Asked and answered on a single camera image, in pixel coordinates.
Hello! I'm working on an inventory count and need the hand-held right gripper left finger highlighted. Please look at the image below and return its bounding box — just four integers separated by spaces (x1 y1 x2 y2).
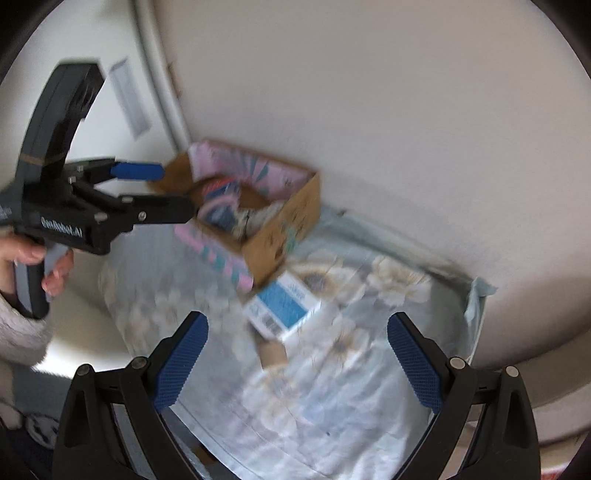
53 311 209 480

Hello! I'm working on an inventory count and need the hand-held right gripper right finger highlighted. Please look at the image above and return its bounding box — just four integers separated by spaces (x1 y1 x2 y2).
387 311 541 480

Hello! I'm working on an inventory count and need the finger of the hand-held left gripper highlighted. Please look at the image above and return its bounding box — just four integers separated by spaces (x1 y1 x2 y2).
67 158 165 185
76 182 195 227

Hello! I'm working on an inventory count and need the red and blue floss box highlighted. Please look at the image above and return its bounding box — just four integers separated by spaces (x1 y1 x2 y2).
198 178 241 232

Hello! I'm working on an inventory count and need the white patterned soft packet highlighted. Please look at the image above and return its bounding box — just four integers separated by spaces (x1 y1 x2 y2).
235 203 282 241

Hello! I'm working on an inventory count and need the pink printed cardboard box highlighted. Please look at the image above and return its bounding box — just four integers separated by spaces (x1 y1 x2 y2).
148 137 321 289

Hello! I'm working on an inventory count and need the person's left forearm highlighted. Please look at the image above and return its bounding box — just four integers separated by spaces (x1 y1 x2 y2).
0 290 53 367

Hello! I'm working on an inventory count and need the person's left hand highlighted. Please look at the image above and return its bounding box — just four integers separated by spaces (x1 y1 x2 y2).
0 230 75 297

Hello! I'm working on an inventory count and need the floral light blue cloth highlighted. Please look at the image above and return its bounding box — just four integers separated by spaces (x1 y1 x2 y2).
99 203 497 480

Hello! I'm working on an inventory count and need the white wardrobe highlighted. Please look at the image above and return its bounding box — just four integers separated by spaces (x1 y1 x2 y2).
0 0 191 296

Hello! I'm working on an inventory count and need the beige tape roll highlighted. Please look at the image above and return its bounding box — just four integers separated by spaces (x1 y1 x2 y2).
252 332 288 370

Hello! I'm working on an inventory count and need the white and blue carton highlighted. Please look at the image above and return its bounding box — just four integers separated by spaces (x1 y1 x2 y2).
242 270 322 342

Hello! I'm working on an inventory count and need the grey recessed wardrobe handle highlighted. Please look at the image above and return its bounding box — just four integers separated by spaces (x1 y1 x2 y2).
108 60 151 140

